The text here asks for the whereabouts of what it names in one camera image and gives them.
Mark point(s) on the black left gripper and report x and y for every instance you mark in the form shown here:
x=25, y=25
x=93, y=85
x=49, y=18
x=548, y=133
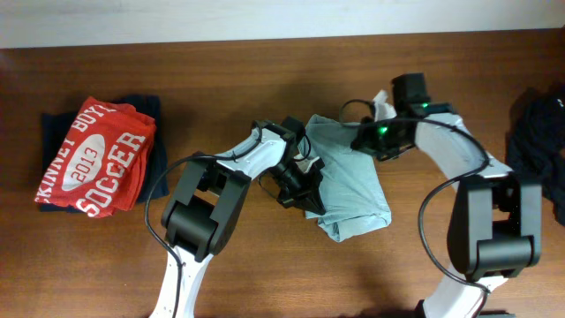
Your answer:
x=309, y=195

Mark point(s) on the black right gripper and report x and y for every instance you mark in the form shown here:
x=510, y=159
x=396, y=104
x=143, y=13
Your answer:
x=364, y=140

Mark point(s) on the light blue t-shirt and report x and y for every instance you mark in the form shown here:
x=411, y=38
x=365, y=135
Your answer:
x=350, y=190

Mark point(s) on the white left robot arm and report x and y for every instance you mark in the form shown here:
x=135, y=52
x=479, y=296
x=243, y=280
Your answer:
x=203, y=210

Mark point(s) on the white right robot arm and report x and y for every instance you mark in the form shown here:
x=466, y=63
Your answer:
x=494, y=232

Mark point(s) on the black crumpled clothes pile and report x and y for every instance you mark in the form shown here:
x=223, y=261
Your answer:
x=535, y=142

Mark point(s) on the red folded soccer t-shirt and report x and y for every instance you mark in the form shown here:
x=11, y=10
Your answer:
x=100, y=166

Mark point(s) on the dark navy folded garment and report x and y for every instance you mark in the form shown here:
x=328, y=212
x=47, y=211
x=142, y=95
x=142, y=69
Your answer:
x=55, y=127

